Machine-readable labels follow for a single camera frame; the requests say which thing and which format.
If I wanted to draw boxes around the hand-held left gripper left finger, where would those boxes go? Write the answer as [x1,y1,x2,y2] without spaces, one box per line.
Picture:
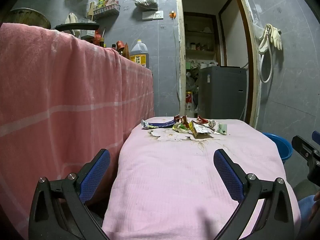
[28,149,111,240]

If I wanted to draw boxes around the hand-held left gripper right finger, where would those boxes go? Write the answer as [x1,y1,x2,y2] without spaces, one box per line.
[213,149,293,240]

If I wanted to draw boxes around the blue plastic bucket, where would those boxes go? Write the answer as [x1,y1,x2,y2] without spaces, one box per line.
[262,132,293,165]

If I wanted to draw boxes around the white green packet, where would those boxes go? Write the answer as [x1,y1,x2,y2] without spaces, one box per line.
[216,123,228,136]

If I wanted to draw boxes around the yellow white wrapper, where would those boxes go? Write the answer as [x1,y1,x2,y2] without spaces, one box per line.
[189,120,215,139]

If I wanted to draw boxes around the green white wrapper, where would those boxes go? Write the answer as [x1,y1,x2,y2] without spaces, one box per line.
[172,122,190,133]

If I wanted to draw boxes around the blue snack wrapper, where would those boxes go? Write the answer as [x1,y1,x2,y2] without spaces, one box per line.
[141,119,179,130]

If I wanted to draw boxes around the person's blue jeans leg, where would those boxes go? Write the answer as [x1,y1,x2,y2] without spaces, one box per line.
[297,194,320,227]

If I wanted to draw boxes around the light pink cloth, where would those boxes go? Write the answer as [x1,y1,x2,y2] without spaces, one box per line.
[102,116,300,240]

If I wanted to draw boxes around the red white plastic bottle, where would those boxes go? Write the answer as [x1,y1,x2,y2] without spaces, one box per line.
[185,92,200,118]

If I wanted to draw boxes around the grey washing machine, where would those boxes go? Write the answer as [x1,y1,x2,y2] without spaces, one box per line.
[199,66,248,121]

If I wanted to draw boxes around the salmon checked towel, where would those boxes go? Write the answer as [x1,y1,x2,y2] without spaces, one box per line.
[0,22,154,240]

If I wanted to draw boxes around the pile of clear plastic bags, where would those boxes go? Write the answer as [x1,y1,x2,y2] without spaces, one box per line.
[186,60,201,93]

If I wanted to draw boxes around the white rubber gloves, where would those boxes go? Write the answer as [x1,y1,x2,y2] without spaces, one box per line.
[271,26,283,51]

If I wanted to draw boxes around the clear plastic bag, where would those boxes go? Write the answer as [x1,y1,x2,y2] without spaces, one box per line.
[252,20,265,40]

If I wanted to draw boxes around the wooden shelf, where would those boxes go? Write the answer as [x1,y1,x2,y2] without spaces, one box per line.
[184,12,221,64]

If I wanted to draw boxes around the cooking oil jug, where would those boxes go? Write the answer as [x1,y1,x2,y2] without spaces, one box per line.
[130,39,149,68]

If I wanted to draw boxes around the red plastic bag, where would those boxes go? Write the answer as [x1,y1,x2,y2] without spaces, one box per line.
[93,29,104,47]

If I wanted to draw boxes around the white utensil holder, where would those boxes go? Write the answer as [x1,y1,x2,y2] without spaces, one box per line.
[81,17,97,39]

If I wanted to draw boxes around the beige hanging cloth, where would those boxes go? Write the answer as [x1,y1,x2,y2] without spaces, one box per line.
[64,12,82,38]

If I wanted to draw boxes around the wooden spatula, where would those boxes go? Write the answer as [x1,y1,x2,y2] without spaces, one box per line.
[87,1,96,20]

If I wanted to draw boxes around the metal wok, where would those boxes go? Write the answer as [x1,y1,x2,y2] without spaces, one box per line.
[2,8,52,29]

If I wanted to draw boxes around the white wall cable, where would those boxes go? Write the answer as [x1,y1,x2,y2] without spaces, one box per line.
[172,18,181,105]

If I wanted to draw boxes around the wooden door frame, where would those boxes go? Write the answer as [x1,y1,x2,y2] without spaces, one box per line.
[176,0,262,130]

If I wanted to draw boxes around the grey wall rack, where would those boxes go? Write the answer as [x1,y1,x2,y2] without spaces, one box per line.
[93,4,121,20]

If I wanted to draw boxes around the white wall socket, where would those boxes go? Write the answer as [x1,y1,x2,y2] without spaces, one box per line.
[142,10,164,21]

